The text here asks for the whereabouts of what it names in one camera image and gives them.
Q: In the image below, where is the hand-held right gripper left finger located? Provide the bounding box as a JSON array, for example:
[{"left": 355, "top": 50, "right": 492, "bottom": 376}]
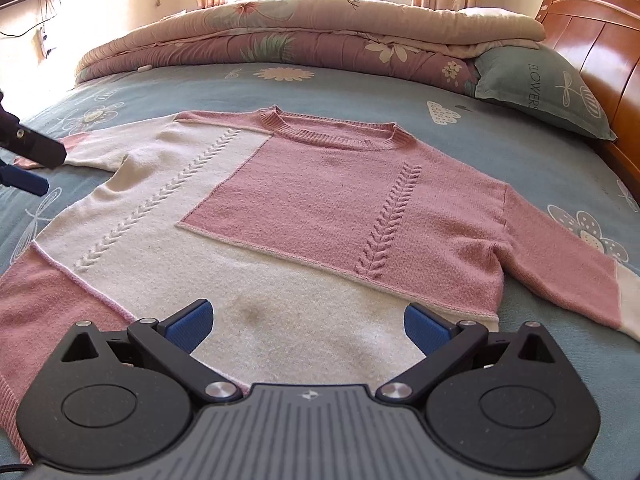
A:
[{"left": 60, "top": 299, "right": 245, "bottom": 404}]

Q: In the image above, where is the pink and cream knit sweater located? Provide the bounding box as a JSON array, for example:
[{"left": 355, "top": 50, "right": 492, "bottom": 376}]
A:
[{"left": 0, "top": 105, "right": 640, "bottom": 466}]

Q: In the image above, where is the wooden bed headboard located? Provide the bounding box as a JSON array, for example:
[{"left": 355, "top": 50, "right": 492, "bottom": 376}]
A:
[{"left": 535, "top": 0, "right": 640, "bottom": 199}]

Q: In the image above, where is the grey-blue pillow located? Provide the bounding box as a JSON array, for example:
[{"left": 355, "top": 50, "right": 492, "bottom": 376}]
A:
[{"left": 472, "top": 42, "right": 617, "bottom": 142}]

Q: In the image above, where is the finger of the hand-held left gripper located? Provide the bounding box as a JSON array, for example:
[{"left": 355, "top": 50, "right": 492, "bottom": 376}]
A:
[
  {"left": 0, "top": 164, "right": 50, "bottom": 197},
  {"left": 0, "top": 92, "right": 69, "bottom": 170}
]

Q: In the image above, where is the folded pink floral quilt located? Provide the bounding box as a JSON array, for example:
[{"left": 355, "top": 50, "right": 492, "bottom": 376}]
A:
[{"left": 75, "top": 0, "right": 547, "bottom": 99}]

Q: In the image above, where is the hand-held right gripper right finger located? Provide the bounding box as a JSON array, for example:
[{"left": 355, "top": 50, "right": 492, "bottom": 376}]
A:
[{"left": 375, "top": 301, "right": 558, "bottom": 404}]

